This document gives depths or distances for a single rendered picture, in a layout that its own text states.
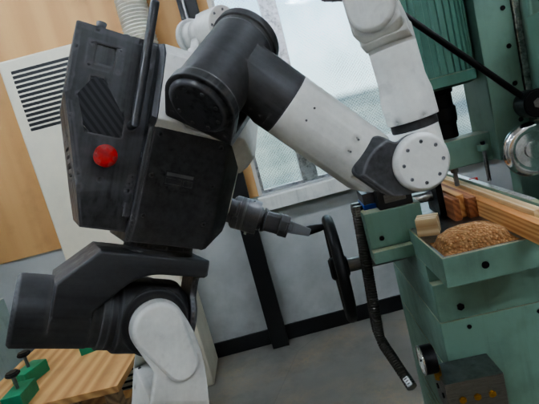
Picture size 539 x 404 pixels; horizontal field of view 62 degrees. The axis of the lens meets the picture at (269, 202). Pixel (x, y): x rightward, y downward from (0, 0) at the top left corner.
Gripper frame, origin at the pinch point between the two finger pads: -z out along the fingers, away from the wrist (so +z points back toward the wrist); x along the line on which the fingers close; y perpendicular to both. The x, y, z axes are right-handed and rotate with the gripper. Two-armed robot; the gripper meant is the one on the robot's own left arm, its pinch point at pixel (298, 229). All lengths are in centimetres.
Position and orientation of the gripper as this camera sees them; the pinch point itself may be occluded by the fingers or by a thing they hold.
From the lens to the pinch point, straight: 118.7
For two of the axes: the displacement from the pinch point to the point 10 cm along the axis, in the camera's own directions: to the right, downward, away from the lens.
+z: -9.6, -2.7, -0.1
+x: 0.1, 0.1, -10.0
